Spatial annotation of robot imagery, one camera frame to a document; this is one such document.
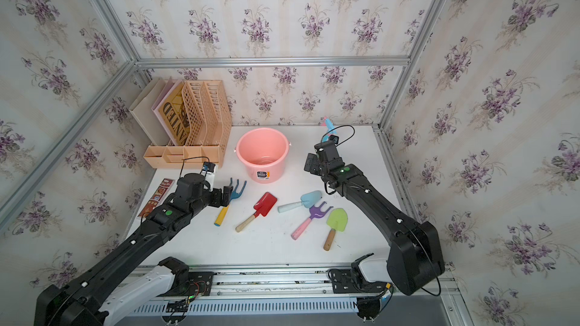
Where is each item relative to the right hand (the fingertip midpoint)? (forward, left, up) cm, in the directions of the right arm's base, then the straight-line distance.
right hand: (321, 161), depth 85 cm
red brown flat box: (-8, +68, -15) cm, 70 cm away
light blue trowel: (-8, +4, -17) cm, 19 cm away
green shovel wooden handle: (-15, -7, -18) cm, 24 cm away
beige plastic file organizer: (+32, +53, -1) cm, 62 cm away
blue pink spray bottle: (+18, -5, +1) cm, 19 cm away
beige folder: (+14, +70, +11) cm, 72 cm away
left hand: (-10, +36, -2) cm, 37 cm away
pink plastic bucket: (+15, +25, -14) cm, 32 cm away
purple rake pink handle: (-13, +2, -16) cm, 21 cm away
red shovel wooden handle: (-11, +23, -17) cm, 31 cm away
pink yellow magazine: (+21, +63, +8) cm, 67 cm away
